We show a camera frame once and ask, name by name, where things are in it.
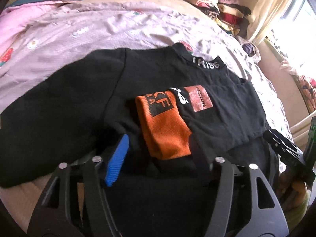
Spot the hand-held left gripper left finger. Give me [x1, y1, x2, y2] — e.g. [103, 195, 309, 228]
[27, 134, 130, 237]

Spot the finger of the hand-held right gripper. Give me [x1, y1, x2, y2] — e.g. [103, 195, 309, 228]
[263, 129, 309, 176]

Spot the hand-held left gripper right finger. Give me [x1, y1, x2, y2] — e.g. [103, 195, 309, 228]
[191, 136, 289, 237]

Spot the black sweater with orange cuffs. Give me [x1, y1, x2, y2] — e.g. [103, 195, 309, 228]
[0, 42, 285, 237]

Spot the pile of folded clothes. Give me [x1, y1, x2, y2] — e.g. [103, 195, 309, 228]
[181, 0, 252, 38]

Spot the person's right hand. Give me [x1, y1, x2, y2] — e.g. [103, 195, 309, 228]
[276, 170, 309, 206]

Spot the floral cloth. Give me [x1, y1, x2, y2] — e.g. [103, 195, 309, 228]
[292, 73, 316, 115]

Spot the purple cloth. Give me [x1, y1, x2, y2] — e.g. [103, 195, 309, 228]
[242, 42, 260, 58]

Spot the window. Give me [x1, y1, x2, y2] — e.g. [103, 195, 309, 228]
[272, 0, 316, 79]

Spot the lilac printed bed sheet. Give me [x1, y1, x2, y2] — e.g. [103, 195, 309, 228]
[0, 1, 293, 141]

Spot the cream curtain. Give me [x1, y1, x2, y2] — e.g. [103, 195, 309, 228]
[247, 0, 305, 45]

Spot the pink blanket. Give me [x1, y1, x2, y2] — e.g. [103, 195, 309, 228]
[0, 1, 82, 45]

